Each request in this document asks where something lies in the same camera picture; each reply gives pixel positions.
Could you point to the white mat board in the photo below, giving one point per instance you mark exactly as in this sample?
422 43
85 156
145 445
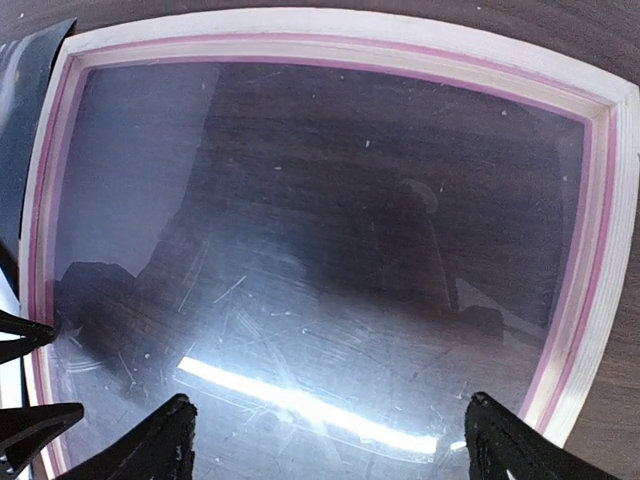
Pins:
11 372

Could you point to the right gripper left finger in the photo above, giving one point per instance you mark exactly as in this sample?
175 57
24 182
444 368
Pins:
159 447

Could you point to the dalmatian dog photo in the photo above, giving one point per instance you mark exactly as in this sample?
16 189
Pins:
26 66

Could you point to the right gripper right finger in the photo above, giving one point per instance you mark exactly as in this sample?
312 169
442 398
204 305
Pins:
502 446

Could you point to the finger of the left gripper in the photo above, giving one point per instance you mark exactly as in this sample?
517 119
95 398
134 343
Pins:
26 431
30 336

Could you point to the clear acrylic sheet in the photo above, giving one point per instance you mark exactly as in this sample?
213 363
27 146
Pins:
328 262

